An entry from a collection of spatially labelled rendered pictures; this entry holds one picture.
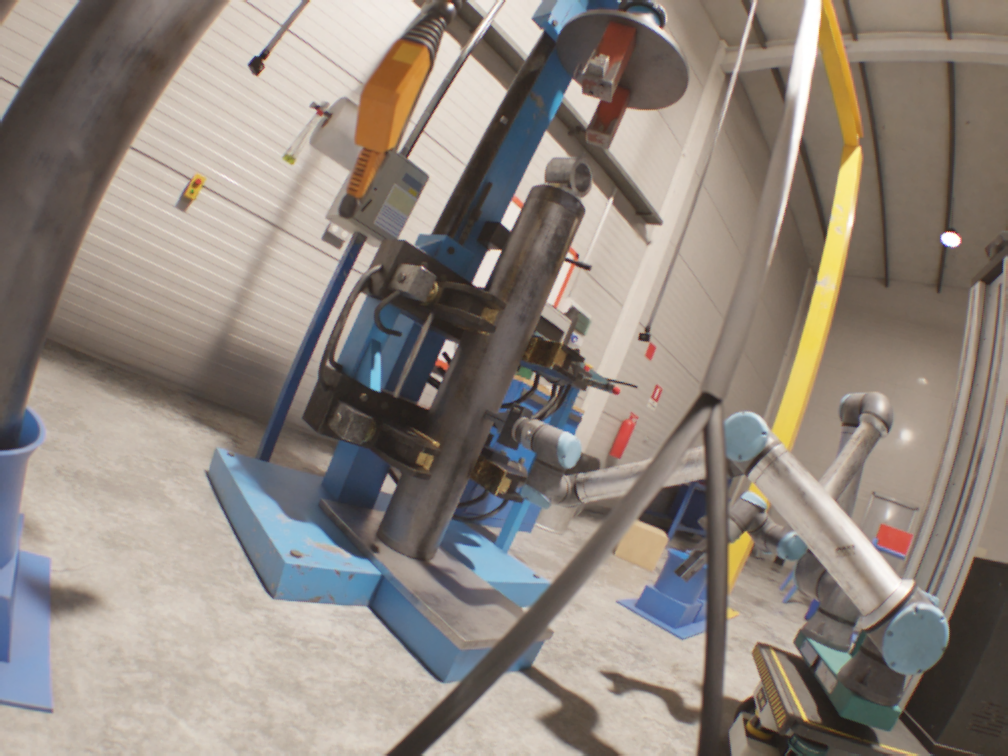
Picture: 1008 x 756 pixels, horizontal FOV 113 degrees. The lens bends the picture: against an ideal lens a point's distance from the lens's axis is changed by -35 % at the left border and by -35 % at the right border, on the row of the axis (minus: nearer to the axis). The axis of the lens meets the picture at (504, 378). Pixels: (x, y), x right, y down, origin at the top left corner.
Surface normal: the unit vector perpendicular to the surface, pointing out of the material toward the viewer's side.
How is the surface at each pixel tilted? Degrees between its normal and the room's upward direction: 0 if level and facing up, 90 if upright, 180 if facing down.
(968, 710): 90
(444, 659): 90
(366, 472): 90
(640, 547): 90
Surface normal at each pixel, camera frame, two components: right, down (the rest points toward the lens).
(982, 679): -0.35, -0.22
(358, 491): 0.67, 0.25
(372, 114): -0.30, 0.69
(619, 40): -0.14, -0.13
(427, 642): -0.62, -0.33
